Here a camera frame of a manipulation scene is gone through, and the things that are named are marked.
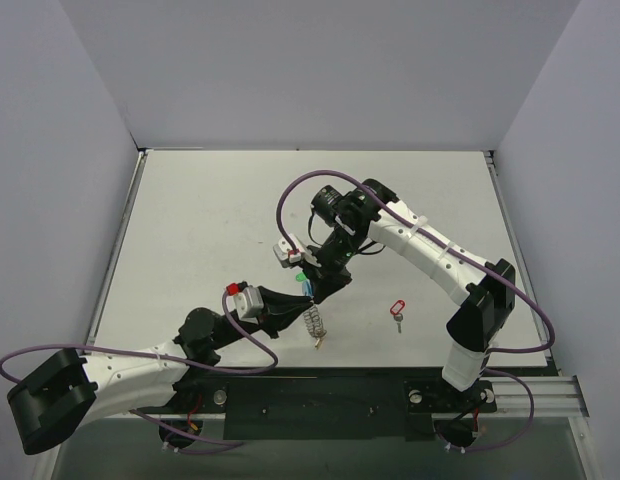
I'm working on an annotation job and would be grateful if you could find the aluminium rail frame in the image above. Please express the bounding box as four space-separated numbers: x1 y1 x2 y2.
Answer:
39 149 590 480

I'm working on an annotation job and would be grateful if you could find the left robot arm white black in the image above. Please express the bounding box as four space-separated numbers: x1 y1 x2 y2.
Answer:
7 282 314 455

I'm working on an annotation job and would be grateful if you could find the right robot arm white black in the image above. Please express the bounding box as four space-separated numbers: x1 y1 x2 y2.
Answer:
311 179 516 409

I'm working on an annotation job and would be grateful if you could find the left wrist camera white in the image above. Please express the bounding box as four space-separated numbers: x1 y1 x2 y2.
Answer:
226 283 265 323

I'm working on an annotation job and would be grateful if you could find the red tag key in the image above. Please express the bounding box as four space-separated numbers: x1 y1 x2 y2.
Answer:
389 299 406 334

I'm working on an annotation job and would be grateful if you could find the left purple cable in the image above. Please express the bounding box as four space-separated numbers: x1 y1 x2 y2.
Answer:
0 287 279 456

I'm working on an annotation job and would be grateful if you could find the large keyring blue handle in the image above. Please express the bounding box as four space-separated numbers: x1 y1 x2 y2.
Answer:
302 280 327 350

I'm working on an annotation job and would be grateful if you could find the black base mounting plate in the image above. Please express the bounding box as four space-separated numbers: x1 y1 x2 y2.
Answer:
150 367 496 441

